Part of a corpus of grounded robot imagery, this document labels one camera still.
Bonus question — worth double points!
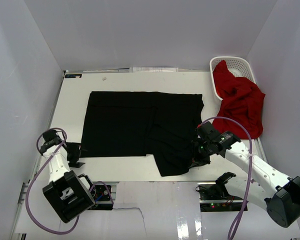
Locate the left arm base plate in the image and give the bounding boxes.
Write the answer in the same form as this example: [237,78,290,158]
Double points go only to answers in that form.
[88,182,114,211]

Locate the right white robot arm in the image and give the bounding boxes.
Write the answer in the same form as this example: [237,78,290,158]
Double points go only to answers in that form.
[191,122,300,228]

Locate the red t shirt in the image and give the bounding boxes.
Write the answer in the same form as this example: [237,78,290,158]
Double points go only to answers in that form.
[213,60,266,139]

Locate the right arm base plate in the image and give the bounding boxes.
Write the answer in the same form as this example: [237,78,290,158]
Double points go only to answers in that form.
[195,184,243,213]

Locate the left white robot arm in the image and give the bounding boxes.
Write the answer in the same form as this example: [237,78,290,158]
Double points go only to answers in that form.
[39,129,96,223]

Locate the black t shirt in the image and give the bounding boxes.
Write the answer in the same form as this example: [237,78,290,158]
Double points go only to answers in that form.
[81,91,204,177]

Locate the white plastic basket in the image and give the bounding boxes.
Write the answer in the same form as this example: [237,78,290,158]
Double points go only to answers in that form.
[209,56,256,104]

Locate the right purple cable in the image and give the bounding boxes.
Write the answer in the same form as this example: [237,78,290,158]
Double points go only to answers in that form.
[198,116,255,240]

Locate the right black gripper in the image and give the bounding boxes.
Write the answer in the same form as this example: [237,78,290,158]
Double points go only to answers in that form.
[188,140,213,169]

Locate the small label sticker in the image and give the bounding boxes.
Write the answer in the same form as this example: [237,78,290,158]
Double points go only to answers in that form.
[64,74,82,79]

